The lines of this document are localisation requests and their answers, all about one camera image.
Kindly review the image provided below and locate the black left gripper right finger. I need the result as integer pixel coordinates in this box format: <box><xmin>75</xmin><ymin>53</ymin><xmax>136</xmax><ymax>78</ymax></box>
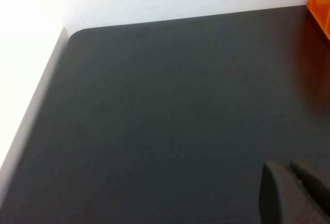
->
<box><xmin>290</xmin><ymin>160</ymin><xmax>330</xmax><ymax>205</ymax></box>

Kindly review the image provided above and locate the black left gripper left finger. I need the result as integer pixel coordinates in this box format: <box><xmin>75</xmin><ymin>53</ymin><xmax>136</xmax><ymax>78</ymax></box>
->
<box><xmin>258</xmin><ymin>161</ymin><xmax>330</xmax><ymax>224</ymax></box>

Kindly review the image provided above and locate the orange plastic cutlery holder crate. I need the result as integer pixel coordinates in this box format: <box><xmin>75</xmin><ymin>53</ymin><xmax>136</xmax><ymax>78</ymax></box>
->
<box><xmin>306</xmin><ymin>0</ymin><xmax>330</xmax><ymax>40</ymax></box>

